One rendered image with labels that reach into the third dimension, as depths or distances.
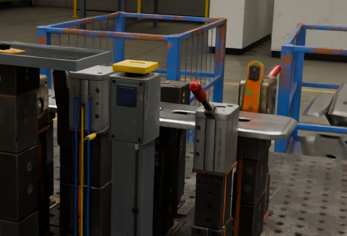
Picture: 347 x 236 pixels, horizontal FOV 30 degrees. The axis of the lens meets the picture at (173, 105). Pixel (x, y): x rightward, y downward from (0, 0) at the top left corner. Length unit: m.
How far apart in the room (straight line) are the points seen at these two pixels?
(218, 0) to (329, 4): 1.55
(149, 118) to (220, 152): 0.19
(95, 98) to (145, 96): 0.23
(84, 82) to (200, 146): 0.26
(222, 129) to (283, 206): 0.61
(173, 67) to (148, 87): 2.27
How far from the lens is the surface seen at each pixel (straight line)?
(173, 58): 3.33
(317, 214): 1.74
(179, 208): 1.69
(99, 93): 1.28
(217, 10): 9.39
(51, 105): 1.48
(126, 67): 1.07
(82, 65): 1.09
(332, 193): 1.91
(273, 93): 1.59
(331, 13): 9.24
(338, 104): 3.62
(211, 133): 1.21
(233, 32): 9.36
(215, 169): 1.23
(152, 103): 1.09
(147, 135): 1.09
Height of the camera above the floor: 1.34
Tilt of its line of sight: 13 degrees down
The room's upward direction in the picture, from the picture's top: 2 degrees clockwise
